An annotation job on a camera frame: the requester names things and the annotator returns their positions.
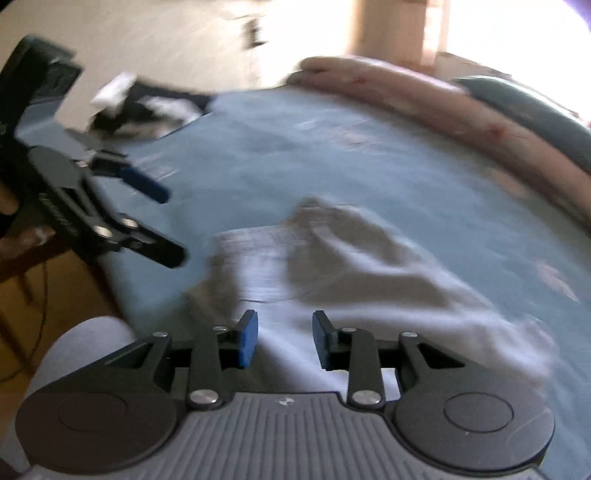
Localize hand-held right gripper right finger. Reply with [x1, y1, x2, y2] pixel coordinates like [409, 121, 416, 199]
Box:
[311, 310, 465, 409]

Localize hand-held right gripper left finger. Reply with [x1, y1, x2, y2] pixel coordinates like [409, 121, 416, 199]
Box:
[121, 309, 259, 410]

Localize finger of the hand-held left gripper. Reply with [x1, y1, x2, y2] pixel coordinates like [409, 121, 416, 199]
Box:
[88, 184, 187, 270]
[69, 133, 170, 205]

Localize grey sweatpants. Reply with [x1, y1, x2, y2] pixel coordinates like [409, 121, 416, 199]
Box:
[185, 196, 561, 403]

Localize black and white clothes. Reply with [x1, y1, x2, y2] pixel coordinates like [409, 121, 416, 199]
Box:
[88, 71, 214, 142]

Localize person's left hand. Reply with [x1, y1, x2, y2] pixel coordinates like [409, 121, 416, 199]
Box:
[0, 227, 56, 254]

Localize person's grey trouser leg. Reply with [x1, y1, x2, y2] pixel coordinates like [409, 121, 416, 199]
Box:
[18, 316, 140, 468]

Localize teal floral bed sheet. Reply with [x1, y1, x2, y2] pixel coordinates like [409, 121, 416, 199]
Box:
[92, 85, 591, 480]

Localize pink floral folded quilt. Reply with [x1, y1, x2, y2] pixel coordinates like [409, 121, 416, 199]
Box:
[286, 55, 591, 223]

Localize pink curtain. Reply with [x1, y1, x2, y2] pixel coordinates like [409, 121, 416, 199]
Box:
[355, 0, 445, 66]

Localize teal pillow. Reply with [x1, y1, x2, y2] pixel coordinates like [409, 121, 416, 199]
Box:
[450, 75, 591, 175]

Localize window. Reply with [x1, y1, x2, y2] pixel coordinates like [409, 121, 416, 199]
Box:
[449, 0, 591, 121]

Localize thin black cable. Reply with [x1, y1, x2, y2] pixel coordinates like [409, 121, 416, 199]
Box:
[38, 257, 52, 371]

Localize brown wooden frame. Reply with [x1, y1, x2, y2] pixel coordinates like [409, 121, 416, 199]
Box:
[0, 175, 122, 380]

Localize wall power strip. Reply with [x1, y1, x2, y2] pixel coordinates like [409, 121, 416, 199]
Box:
[241, 17, 269, 50]

